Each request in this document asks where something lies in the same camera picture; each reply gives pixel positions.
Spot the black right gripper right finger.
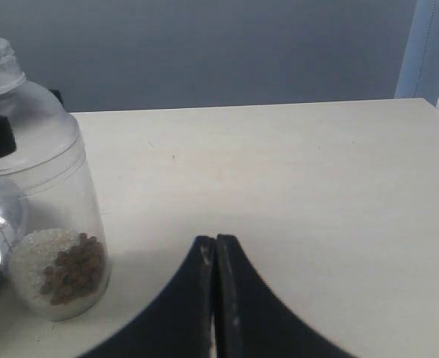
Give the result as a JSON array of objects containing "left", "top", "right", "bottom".
[{"left": 216, "top": 234, "right": 351, "bottom": 357}]

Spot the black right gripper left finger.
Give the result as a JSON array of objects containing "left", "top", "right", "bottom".
[{"left": 82, "top": 236, "right": 216, "bottom": 358}]

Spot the clear plastic shaker bottle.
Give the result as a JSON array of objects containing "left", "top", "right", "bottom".
[{"left": 0, "top": 38, "right": 110, "bottom": 321}]

